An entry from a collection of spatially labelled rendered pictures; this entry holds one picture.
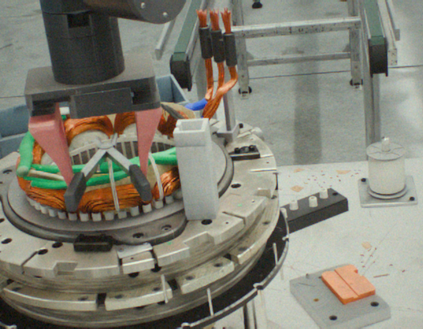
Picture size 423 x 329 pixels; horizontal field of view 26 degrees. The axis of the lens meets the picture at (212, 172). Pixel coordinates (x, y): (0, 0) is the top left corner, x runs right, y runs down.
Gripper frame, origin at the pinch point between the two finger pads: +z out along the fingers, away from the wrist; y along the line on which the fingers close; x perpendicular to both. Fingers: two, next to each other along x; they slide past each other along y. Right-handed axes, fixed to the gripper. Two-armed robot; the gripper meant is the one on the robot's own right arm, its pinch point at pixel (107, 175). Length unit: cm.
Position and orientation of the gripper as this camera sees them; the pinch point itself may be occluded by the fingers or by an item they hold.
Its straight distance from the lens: 76.9
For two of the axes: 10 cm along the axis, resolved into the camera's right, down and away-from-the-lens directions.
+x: -1.3, -4.1, 9.0
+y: 9.9, -1.5, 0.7
